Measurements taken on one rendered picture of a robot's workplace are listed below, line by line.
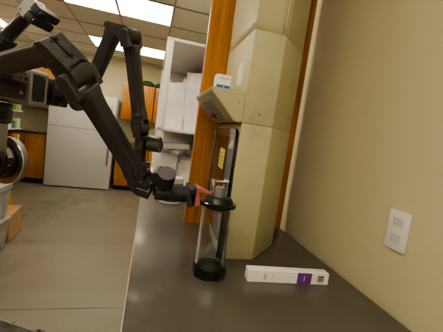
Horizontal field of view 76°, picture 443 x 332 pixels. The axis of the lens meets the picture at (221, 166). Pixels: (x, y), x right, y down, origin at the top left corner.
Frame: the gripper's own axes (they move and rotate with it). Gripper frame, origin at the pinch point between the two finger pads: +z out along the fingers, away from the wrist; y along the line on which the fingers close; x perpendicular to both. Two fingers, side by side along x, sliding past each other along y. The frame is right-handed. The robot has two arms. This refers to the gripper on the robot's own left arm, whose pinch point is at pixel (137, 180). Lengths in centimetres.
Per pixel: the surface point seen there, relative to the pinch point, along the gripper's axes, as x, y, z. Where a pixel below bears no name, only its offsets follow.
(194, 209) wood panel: -8.4, 26.7, 10.1
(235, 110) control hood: -46, 30, -34
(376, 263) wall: -66, 75, 8
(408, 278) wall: -77, 75, 7
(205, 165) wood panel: -8.4, 29.4, -11.2
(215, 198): -58, 23, -7
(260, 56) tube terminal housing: -46, 36, -52
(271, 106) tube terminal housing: -46, 42, -37
